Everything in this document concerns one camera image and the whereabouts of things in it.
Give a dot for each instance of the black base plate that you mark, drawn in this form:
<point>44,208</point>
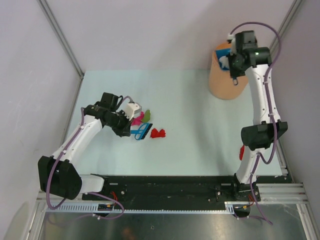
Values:
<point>173,193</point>

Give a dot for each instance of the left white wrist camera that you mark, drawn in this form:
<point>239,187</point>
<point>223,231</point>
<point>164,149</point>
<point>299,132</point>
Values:
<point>131,109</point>

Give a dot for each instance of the red paper scrap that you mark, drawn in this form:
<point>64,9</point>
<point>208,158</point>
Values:
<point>155,133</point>
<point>241,152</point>

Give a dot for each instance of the blue plastic dustpan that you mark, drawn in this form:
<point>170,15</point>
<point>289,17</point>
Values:
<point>221,52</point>

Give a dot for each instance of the orange plastic bucket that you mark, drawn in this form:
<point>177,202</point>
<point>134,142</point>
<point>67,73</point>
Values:
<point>220,83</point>

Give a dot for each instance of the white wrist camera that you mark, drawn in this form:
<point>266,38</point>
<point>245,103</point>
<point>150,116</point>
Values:
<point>231,39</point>
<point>131,109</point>

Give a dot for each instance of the blue hand brush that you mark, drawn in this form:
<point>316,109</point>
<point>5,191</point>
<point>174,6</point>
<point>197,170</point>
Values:
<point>142,131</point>

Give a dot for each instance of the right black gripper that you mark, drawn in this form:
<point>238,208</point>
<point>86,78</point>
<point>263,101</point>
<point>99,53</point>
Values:
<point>234,73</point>

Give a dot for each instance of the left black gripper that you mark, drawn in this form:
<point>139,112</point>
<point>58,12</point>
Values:
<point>125,130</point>

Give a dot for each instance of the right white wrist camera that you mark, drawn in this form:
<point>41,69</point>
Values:
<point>231,39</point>

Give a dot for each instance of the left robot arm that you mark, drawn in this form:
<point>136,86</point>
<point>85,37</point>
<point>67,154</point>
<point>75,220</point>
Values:
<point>58,173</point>

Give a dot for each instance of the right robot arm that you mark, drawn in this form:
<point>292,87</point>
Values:
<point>267,125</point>

